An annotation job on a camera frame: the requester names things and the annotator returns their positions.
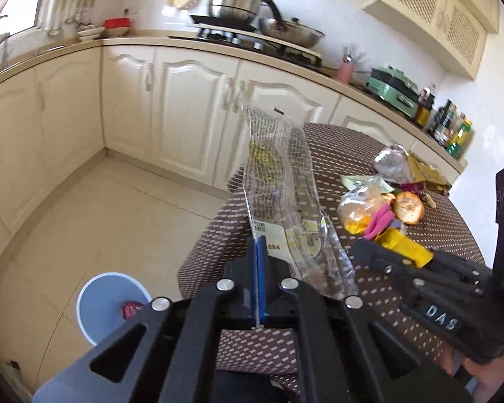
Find pink wrapper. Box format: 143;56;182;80
365;205;397;240

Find clear bag of orange peels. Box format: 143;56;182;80
337;175;397;234

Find gold snack packet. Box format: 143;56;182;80
407;154;453;196

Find clear plastic wrapper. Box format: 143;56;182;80
240;106;360;299

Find red crumpled wrapper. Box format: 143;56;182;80
122;301;146;322

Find orange peel half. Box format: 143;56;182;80
392;192;425;224

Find steel wok with lid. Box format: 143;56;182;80
259;17;326;49

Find green labelled bottle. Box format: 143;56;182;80
445;115;473;159

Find white plates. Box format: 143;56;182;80
78;25;107;43

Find pink utensil holder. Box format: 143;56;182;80
336;45;364;85

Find cream base cabinets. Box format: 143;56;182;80
0;44;467;269

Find beige kitchen countertop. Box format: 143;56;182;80
0;29;469;173

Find yellow wrapper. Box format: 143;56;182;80
380;227;434;268

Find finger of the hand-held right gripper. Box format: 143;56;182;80
428;252;494;283
352;239;485;304

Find red bowl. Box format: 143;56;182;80
104;17;132;38

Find gas stove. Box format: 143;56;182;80
197;25;325;69

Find stainless steel steamer pot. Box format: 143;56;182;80
202;0;266;24

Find crumpled clear plastic bag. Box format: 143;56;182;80
374;144;412;184

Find person's right hand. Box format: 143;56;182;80
440;342;504;392

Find dark sauce bottle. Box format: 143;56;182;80
416;84;437;129

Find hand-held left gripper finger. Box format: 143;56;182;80
258;238;475;403
33;237;259;403

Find round table with brown cloth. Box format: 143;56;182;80
177;123;486;387

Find pale green paper scrap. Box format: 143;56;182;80
341;174;393;192

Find light blue trash bin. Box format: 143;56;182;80
76;273;153;347

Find cream lattice wall cabinet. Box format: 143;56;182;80
361;0;500;80

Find green electric cooker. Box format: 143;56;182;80
363;65;421;118

